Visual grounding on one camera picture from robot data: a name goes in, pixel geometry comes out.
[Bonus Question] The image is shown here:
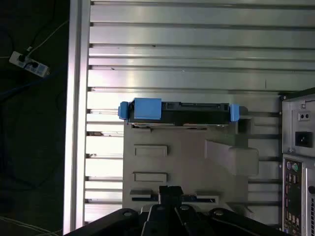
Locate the grey parts rack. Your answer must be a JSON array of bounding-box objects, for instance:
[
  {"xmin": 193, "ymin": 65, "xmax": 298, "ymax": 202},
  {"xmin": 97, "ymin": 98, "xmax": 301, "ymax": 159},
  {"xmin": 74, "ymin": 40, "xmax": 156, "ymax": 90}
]
[{"xmin": 122, "ymin": 105, "xmax": 259, "ymax": 223}]

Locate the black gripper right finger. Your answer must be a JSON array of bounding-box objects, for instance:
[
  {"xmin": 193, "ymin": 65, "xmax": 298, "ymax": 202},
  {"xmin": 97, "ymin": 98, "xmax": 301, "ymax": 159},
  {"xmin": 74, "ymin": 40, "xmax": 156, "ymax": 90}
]
[{"xmin": 170, "ymin": 186, "xmax": 291, "ymax": 236}]

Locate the blue cable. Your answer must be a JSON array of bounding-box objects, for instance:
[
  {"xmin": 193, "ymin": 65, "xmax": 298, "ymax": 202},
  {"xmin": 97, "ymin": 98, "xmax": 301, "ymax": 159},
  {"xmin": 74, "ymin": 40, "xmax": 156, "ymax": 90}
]
[{"xmin": 0, "ymin": 73, "xmax": 51, "ymax": 100}]

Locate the black power plug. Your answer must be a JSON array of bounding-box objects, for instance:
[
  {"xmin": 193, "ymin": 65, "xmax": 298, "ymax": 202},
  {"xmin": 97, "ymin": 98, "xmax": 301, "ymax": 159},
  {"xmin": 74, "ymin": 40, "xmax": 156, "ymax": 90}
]
[
  {"xmin": 24, "ymin": 61, "xmax": 39, "ymax": 71},
  {"xmin": 16, "ymin": 49, "xmax": 31, "ymax": 63}
]

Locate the white floor cable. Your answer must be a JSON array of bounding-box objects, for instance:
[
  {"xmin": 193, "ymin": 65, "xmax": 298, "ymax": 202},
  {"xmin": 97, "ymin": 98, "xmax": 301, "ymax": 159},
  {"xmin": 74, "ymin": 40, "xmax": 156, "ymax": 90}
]
[{"xmin": 0, "ymin": 215, "xmax": 61, "ymax": 236}]

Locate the white power strip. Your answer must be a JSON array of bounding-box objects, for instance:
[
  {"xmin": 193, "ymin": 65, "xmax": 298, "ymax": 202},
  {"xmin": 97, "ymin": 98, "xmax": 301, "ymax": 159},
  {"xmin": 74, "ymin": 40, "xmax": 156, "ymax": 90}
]
[{"xmin": 8, "ymin": 51, "xmax": 50, "ymax": 78}]

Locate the silver PC case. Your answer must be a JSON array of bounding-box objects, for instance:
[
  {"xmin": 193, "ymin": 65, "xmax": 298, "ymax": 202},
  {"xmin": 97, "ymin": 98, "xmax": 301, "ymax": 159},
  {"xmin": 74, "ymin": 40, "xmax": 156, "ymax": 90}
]
[{"xmin": 279, "ymin": 88, "xmax": 315, "ymax": 236}]

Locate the hard disk in blue carrier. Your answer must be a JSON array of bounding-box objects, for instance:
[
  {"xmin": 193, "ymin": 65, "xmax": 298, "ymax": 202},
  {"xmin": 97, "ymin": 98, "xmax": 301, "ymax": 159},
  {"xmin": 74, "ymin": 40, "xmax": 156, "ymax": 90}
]
[{"xmin": 118, "ymin": 97, "xmax": 241, "ymax": 128}]

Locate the white thin cable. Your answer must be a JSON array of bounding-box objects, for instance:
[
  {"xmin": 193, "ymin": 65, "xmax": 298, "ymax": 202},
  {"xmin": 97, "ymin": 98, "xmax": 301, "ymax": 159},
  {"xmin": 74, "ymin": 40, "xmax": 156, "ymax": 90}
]
[{"xmin": 26, "ymin": 19, "xmax": 70, "ymax": 54}]

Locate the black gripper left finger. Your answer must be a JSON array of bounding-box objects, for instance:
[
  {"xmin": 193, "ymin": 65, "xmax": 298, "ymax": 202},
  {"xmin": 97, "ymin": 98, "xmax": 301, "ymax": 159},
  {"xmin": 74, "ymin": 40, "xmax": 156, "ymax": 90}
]
[{"xmin": 64, "ymin": 185, "xmax": 173, "ymax": 236}]

